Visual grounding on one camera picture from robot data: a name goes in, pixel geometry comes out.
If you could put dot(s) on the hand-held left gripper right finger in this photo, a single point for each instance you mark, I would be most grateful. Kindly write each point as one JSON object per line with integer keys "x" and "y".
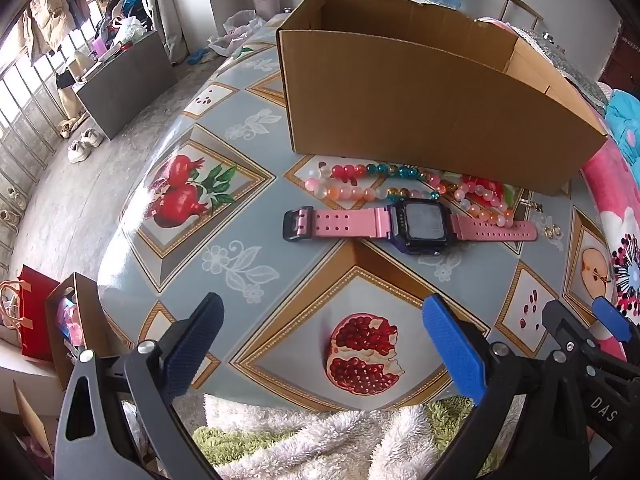
{"x": 452, "y": 347}

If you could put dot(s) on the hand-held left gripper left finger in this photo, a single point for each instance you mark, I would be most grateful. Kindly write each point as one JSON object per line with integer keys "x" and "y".
{"x": 192, "y": 345}

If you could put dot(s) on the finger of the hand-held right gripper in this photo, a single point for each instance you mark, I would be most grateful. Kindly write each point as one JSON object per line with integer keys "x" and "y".
{"x": 611, "y": 317}
{"x": 560, "y": 325}

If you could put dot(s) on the brown cardboard box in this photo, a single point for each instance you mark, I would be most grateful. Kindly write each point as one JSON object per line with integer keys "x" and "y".
{"x": 425, "y": 110}

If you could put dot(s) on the green fluffy blanket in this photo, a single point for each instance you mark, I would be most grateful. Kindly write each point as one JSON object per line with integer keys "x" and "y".
{"x": 230, "y": 442}

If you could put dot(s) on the open cardboard box with clutter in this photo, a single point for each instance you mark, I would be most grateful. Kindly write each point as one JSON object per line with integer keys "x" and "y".
{"x": 87, "y": 320}

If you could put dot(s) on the pink floral blanket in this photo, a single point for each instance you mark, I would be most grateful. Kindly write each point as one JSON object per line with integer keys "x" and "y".
{"x": 612, "y": 200}

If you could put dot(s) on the white fluffy blanket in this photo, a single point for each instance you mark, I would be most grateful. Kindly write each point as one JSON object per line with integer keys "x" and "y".
{"x": 325, "y": 440}

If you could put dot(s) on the red gift bag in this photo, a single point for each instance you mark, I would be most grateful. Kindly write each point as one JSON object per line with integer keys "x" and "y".
{"x": 37, "y": 310}

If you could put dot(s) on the white sneaker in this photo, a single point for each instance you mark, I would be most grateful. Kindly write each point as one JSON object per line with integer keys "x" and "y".
{"x": 92, "y": 137}
{"x": 77, "y": 152}

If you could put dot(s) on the beige shoes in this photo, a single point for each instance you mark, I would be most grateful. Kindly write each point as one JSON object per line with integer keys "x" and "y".
{"x": 66, "y": 128}

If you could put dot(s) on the dark wooden cabinet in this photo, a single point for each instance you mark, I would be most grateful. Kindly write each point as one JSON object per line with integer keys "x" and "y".
{"x": 622, "y": 60}

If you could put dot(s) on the silver patterned cover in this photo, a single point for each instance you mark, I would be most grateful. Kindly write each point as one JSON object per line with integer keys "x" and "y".
{"x": 565, "y": 60}

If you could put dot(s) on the grey cabinet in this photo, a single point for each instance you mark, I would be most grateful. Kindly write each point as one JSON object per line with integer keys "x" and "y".
{"x": 127, "y": 90}

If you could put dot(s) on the blue slipper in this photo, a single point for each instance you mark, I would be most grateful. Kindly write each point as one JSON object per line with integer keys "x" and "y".
{"x": 200, "y": 56}

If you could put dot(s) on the white plastic bag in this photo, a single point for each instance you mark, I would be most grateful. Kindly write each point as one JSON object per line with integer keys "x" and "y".
{"x": 235, "y": 35}

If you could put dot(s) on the grey curtain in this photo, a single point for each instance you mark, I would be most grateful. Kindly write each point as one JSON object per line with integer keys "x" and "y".
{"x": 167, "y": 10}

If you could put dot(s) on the pile of clothes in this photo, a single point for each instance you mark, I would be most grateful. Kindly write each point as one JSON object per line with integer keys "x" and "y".
{"x": 117, "y": 15}

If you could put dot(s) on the hanging clothes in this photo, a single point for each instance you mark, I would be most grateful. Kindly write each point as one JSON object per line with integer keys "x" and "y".
{"x": 42, "y": 15}

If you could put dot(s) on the gold metal frame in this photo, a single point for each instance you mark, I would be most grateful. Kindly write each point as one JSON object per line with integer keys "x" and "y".
{"x": 506, "y": 7}

